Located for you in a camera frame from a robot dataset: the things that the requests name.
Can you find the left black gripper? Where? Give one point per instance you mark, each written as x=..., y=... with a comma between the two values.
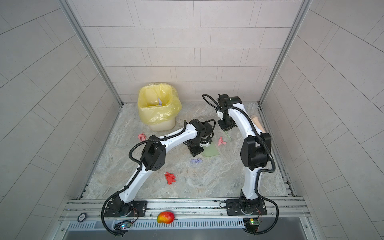
x=194, y=152

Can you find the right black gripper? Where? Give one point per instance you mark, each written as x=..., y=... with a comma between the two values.
x=224, y=127

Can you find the light green dustpan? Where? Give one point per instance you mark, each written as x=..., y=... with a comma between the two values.
x=210, y=151

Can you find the pink paper scrap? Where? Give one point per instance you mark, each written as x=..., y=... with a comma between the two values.
x=142, y=137
x=221, y=141

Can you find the white bin yellow bag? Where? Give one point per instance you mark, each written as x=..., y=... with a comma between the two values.
x=158, y=106

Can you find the green white hand brush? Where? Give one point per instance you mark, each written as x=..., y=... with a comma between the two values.
x=228, y=137

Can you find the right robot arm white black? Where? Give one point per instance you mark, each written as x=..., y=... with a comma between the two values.
x=256, y=157

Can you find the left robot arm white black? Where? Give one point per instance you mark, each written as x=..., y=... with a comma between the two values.
x=150, y=155

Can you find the purple paper scrap centre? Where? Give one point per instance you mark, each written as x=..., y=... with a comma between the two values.
x=196, y=161

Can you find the beige wooden rolling pin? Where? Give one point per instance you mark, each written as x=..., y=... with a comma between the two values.
x=257, y=123

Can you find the red paper scrap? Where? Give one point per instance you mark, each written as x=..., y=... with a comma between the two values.
x=171, y=178

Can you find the red yellow mango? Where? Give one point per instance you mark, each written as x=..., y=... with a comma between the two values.
x=165, y=217

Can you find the right circuit board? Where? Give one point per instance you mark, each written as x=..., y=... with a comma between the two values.
x=251, y=225

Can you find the circuit board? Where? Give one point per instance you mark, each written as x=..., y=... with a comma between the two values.
x=251, y=225
x=122, y=225

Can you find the left circuit board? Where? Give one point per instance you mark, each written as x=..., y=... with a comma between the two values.
x=122, y=225

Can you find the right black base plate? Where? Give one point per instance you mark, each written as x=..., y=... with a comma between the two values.
x=242, y=207

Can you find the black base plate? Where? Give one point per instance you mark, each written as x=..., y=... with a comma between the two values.
x=141, y=207
x=242, y=207

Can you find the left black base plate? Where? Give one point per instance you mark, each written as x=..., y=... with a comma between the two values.
x=141, y=207

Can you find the aluminium rail frame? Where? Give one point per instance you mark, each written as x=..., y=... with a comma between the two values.
x=201, y=213

